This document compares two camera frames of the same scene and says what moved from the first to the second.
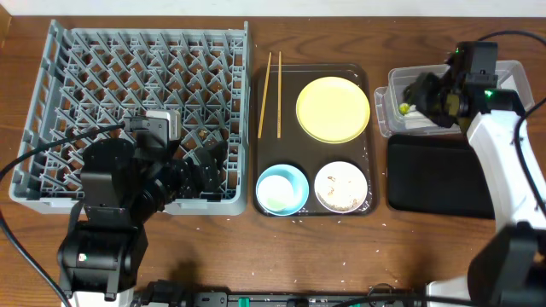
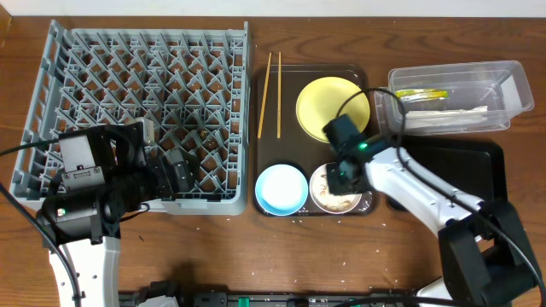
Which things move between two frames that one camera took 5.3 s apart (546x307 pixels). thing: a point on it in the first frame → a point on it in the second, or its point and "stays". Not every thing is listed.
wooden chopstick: x=264 y=95 stays
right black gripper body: x=447 y=92 → x=339 y=182
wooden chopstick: x=279 y=99 stays
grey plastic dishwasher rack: x=91 y=78 stays
